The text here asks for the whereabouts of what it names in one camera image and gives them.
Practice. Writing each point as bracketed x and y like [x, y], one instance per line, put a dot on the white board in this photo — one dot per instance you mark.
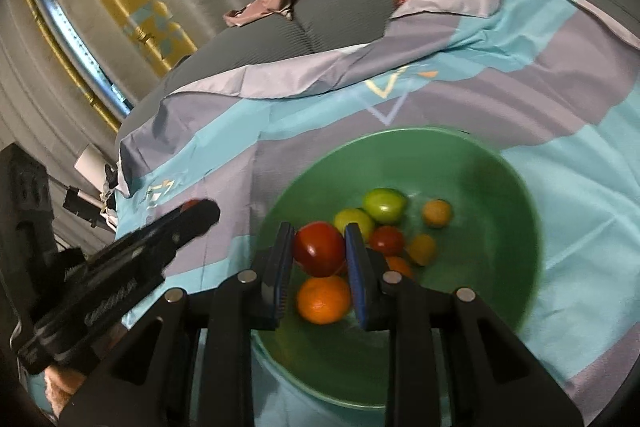
[90, 162]

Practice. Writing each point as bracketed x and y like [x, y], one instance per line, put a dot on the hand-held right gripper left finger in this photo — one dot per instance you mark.
[282, 277]

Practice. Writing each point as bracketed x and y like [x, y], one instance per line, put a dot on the small yellow fruit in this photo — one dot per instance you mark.
[436, 213]
[422, 249]

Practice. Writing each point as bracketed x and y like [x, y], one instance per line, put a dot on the person's left hand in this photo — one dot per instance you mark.
[62, 384]

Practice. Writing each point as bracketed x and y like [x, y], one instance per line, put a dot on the small red tomato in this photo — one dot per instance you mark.
[387, 239]

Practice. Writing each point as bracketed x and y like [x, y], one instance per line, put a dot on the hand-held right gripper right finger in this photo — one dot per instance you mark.
[356, 277]

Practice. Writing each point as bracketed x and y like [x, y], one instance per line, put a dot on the yellow green tomato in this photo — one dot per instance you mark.
[357, 214]

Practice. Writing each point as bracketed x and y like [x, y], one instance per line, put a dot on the striped blue grey blanket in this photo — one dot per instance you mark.
[550, 107]

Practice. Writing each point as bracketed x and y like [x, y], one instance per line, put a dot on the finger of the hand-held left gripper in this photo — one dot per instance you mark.
[175, 229]

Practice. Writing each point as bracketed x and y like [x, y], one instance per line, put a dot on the large red tomato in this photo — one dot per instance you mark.
[320, 249]

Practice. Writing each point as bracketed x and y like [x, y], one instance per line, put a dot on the green bowl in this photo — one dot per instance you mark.
[475, 257]

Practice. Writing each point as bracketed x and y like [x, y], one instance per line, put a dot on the grey sofa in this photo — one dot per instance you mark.
[325, 17]

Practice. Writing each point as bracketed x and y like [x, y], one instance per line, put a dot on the window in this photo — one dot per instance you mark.
[75, 52]

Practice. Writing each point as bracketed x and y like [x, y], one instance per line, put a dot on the large orange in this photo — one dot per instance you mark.
[322, 299]

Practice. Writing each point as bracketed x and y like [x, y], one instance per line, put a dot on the small orange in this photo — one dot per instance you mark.
[400, 264]

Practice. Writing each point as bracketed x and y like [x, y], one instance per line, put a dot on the pile of dark clutter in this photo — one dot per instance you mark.
[85, 207]

